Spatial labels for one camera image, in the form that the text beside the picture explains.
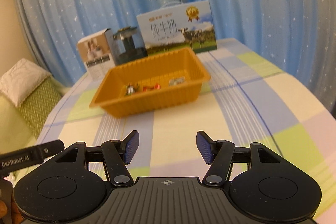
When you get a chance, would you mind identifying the green candy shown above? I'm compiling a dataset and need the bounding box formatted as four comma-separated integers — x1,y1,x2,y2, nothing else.
124,83,139,96

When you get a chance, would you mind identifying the checkered tablecloth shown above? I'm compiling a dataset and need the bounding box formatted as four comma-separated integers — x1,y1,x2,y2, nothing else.
38,39,335,223

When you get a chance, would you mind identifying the orange plastic tray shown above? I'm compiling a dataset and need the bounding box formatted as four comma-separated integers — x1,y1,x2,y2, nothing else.
90,48,211,118

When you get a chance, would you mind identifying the silver foil snack packet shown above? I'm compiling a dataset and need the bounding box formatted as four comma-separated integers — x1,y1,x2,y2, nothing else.
169,77,185,86

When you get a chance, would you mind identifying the white and green cushion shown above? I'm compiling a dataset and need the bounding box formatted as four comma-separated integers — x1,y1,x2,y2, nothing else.
1,59,62,138

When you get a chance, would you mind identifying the pure milk carton box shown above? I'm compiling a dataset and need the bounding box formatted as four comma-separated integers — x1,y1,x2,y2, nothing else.
137,0,217,55

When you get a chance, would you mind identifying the dark red candy wrapper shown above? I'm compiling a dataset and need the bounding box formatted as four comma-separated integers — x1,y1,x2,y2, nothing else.
142,84,161,92

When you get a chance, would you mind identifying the person's left hand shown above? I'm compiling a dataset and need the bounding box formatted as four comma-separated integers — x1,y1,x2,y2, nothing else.
0,178,23,224

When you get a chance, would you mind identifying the white humidifier product box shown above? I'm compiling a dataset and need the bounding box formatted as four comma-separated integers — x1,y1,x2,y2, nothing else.
77,28,116,80

